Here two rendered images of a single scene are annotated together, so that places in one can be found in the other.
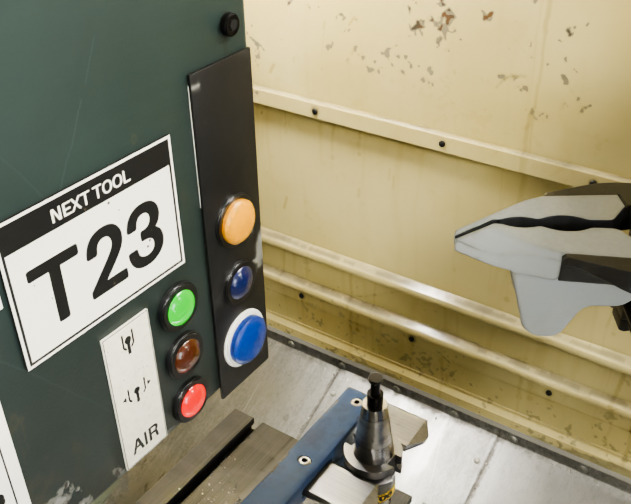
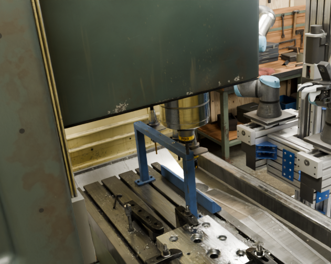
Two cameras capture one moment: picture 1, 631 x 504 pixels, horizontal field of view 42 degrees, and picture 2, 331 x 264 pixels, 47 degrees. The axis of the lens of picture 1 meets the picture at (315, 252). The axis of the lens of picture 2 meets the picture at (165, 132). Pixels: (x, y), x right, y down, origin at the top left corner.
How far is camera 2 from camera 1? 145 cm
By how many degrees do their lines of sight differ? 56
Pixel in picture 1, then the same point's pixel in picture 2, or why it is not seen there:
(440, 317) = (98, 136)
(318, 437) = (144, 126)
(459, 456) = (121, 169)
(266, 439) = (90, 186)
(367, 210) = not seen: hidden behind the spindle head
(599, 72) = not seen: hidden behind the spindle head
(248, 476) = (99, 190)
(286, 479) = (151, 130)
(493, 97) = not seen: hidden behind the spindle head
